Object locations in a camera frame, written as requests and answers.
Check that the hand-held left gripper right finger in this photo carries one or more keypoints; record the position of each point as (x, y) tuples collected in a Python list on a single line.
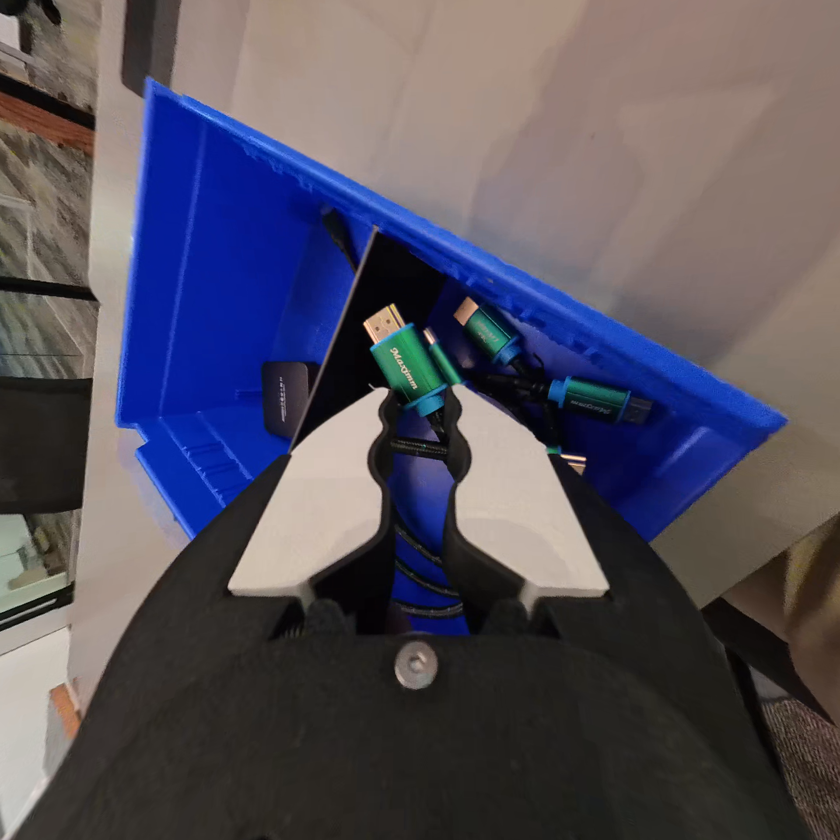
[(525, 518)]

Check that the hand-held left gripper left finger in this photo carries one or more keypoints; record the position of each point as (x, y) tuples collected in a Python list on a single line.
[(315, 505)]

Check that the blue plastic bin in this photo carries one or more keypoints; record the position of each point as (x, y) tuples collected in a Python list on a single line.
[(197, 295)]

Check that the small black adapter box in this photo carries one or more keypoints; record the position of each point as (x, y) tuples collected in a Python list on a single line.
[(285, 397)]

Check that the black bin divider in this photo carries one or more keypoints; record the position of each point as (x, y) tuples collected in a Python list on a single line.
[(387, 295)]

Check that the dark cabinet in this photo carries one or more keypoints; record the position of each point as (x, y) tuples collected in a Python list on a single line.
[(43, 446)]

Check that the person's leg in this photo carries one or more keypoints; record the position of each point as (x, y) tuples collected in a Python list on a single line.
[(797, 604)]

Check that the black tape strip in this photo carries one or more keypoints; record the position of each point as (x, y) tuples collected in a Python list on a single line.
[(151, 46)]

